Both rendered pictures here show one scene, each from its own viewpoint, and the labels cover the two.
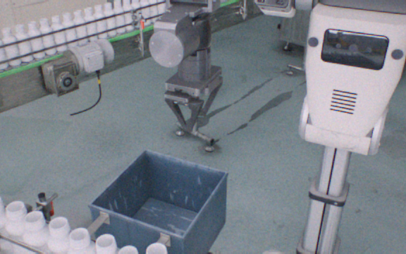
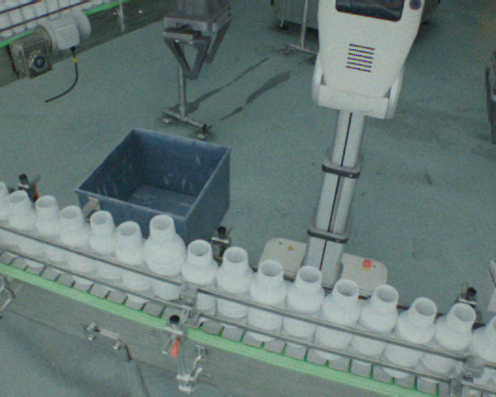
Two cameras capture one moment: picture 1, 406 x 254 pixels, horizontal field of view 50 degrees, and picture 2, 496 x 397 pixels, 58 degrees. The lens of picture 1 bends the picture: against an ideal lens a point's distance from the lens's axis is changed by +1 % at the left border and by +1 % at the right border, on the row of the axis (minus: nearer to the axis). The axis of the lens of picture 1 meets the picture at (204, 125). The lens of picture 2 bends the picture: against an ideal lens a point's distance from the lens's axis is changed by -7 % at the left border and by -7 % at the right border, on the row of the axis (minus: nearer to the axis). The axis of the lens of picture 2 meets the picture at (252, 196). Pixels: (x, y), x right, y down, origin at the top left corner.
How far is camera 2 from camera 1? 0.10 m
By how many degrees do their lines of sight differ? 12
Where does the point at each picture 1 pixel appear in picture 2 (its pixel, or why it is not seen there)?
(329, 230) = (343, 205)
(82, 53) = (54, 27)
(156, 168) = (146, 149)
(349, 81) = (367, 34)
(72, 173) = (52, 171)
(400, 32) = not seen: outside the picture
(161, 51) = not seen: outside the picture
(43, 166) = (19, 165)
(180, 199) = (176, 183)
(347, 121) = (364, 80)
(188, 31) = not seen: outside the picture
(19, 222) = (2, 205)
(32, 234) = (18, 216)
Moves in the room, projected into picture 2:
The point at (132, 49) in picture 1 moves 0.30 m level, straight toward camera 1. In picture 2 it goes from (111, 23) to (114, 45)
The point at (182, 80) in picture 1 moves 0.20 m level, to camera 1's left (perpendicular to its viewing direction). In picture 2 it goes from (185, 13) to (42, 21)
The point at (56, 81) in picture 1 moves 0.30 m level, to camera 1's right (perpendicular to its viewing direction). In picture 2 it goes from (26, 61) to (100, 57)
